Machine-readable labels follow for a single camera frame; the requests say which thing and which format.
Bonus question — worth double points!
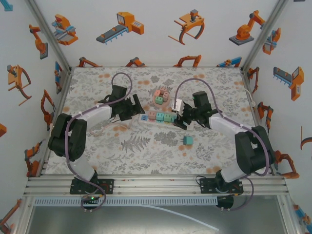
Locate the aluminium rear rail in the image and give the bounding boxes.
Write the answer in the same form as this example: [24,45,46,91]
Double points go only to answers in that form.
[70,65,243,69]

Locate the aluminium frame post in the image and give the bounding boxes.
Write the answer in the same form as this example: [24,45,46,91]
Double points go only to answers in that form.
[240,0,291,71]
[24,0,73,71]

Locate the aluminium frame leg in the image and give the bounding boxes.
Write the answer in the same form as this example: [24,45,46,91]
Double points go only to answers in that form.
[13,196,35,234]
[276,195,302,234]

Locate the aluminium frame beam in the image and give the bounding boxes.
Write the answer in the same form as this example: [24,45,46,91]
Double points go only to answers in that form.
[23,175,290,197]

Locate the white six-way power strip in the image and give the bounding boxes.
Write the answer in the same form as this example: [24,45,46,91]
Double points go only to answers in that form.
[138,112,195,131]

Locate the white slotted cable duct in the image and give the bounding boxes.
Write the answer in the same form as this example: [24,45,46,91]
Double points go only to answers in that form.
[33,197,218,207]

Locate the aluminium side rail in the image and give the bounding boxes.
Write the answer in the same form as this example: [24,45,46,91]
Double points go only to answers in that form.
[39,68,74,176]
[240,67,277,176]

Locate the floral tablecloth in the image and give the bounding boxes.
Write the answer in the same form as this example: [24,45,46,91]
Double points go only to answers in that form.
[45,67,270,175]

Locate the black connector housing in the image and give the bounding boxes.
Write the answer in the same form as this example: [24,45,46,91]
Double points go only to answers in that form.
[215,195,234,212]

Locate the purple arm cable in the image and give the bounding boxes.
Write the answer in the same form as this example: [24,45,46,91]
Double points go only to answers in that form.
[174,78,271,212]
[65,72,134,213]

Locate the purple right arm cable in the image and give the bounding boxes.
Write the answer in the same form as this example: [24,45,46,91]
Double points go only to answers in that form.
[174,78,271,212]

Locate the small board with green light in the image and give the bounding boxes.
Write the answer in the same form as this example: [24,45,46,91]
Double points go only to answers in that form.
[81,194,103,213]

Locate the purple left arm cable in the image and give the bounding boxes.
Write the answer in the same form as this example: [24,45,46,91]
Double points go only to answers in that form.
[65,72,134,213]

